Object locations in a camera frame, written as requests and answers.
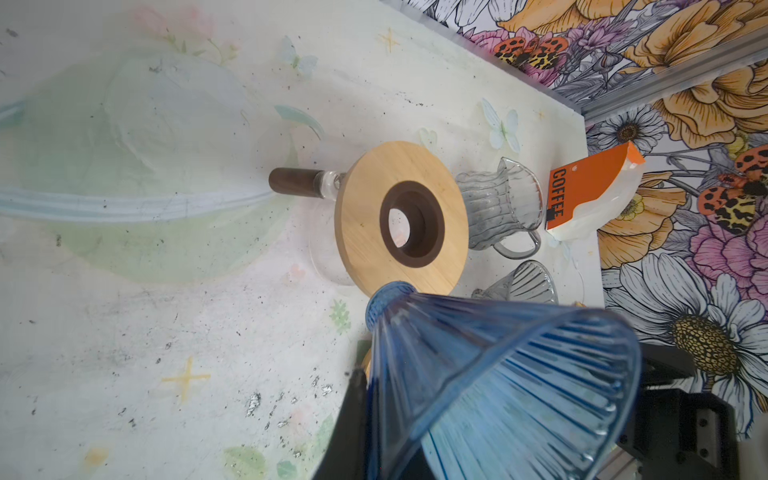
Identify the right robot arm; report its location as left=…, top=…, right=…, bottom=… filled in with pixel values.
left=596, top=344, right=740, bottom=479

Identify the grey ribbed glass pitcher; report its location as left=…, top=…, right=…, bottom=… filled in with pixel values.
left=455, top=157, right=544, bottom=260

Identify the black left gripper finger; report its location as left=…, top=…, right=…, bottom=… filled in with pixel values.
left=313, top=368, right=372, bottom=480

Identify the clear glass carafe wooden handle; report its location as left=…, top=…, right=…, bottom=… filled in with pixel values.
left=269, top=168, right=354, bottom=287

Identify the blue glass dripper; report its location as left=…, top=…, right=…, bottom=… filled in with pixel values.
left=366, top=281, right=642, bottom=479

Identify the orange coffee filter pack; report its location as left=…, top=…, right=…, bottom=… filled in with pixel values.
left=545, top=142, right=645, bottom=242

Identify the grey ribbed glass dripper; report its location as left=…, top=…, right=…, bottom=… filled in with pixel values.
left=472, top=260, right=558, bottom=304

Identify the wooden dripper ring stand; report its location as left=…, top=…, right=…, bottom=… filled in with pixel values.
left=334, top=141, right=469, bottom=296

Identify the aluminium corner post right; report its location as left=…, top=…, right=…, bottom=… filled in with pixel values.
left=581, top=30, right=767, bottom=123

